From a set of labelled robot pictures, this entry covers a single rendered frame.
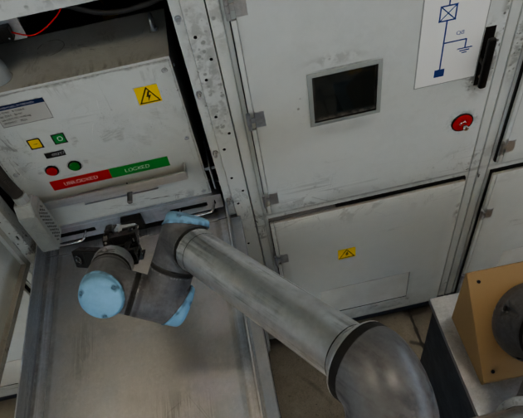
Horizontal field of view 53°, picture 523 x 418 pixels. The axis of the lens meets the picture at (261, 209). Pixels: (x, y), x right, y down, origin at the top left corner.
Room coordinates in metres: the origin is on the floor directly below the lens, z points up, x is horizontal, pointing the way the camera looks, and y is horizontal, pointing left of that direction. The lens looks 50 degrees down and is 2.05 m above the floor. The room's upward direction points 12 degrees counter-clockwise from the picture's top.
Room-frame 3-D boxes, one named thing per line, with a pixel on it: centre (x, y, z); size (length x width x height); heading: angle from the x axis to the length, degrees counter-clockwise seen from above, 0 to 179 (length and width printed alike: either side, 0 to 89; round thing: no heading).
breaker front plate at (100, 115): (1.03, 0.38, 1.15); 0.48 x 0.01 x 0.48; 91
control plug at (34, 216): (0.96, 0.59, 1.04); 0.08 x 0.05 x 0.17; 1
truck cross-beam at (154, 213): (1.05, 0.38, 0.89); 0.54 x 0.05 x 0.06; 91
